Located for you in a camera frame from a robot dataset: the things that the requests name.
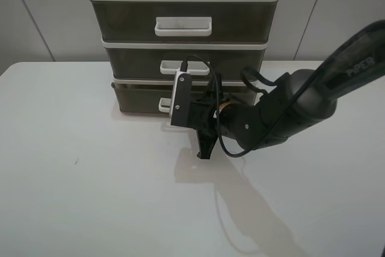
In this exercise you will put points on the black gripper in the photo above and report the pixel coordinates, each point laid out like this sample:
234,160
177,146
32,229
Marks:
201,114

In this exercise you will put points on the dark translucent bottom drawer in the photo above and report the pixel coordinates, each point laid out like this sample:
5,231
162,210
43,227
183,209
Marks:
144,98

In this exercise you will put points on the dark translucent drawer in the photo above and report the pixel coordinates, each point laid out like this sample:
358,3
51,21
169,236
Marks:
232,22
160,64
144,98

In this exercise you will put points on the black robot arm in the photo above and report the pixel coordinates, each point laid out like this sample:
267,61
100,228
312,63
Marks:
293,102

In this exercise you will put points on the dark translucent middle drawer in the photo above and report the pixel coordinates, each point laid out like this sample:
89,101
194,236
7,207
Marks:
160,64

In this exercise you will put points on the dark translucent top drawer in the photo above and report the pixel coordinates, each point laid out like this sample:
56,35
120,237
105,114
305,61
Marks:
232,22

